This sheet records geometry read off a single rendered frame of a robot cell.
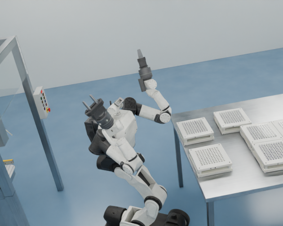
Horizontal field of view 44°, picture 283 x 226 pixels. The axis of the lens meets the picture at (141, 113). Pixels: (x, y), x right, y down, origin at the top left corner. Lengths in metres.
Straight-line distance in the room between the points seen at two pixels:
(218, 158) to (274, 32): 4.46
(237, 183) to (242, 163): 0.21
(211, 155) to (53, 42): 4.02
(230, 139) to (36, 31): 3.99
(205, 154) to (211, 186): 0.27
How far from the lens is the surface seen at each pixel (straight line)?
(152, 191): 2.63
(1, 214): 3.01
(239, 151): 2.71
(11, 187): 2.67
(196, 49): 6.27
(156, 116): 2.53
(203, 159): 2.52
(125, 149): 2.06
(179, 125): 2.88
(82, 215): 3.58
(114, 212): 3.02
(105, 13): 5.83
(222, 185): 2.42
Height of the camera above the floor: 2.49
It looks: 30 degrees down
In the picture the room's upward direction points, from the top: 8 degrees counter-clockwise
